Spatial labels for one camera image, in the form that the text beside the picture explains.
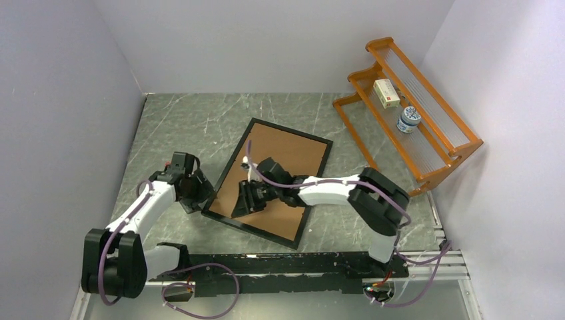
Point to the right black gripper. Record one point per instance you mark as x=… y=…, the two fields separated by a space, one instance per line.
x=246 y=202

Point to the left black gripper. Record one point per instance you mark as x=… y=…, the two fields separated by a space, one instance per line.
x=205 y=190

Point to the black picture frame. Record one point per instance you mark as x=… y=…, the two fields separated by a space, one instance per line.
x=220 y=216

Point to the brown backing board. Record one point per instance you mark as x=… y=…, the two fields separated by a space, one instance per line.
x=282 y=150

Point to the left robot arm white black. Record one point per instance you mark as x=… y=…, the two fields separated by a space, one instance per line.
x=122 y=240

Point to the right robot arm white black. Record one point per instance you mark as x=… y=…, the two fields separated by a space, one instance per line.
x=379 y=202

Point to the orange wooden rack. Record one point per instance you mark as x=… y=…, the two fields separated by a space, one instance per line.
x=431 y=138

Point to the white red carton box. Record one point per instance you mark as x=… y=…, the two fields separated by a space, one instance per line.
x=386 y=93

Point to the blue white ceramic jar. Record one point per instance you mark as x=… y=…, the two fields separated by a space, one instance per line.
x=408 y=120

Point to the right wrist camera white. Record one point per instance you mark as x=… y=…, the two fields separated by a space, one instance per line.
x=245 y=165

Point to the aluminium rail profile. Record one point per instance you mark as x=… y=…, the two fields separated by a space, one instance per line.
x=448 y=268

